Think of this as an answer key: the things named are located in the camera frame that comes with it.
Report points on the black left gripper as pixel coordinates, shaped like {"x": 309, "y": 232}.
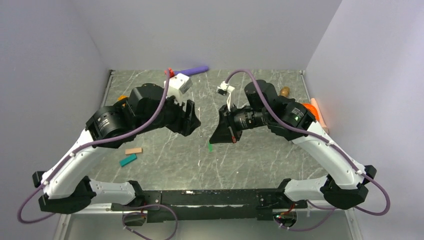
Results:
{"x": 185, "y": 122}

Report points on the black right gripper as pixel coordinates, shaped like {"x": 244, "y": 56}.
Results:
{"x": 227, "y": 131}

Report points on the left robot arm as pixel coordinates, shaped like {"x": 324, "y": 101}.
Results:
{"x": 67, "y": 187}

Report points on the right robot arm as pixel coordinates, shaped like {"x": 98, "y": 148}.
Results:
{"x": 342, "y": 187}

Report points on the purple flashlight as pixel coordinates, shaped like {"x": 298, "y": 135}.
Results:
{"x": 192, "y": 71}

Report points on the tan wooden block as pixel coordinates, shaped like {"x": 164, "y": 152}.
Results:
{"x": 136, "y": 150}

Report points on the teal wooden block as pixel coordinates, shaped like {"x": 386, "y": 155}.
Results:
{"x": 129, "y": 159}

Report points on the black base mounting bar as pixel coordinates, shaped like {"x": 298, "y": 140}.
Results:
{"x": 217, "y": 204}

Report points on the orange yellow toy stack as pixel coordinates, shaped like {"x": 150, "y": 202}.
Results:
{"x": 122, "y": 100}

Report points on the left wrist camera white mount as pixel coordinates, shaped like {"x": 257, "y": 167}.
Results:
{"x": 178, "y": 85}

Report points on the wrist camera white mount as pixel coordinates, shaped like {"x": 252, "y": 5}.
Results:
{"x": 178, "y": 85}
{"x": 225, "y": 89}

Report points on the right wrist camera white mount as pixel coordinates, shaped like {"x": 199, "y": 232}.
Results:
{"x": 225, "y": 89}

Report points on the orange pink object at wall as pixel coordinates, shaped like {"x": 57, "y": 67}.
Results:
{"x": 313, "y": 107}

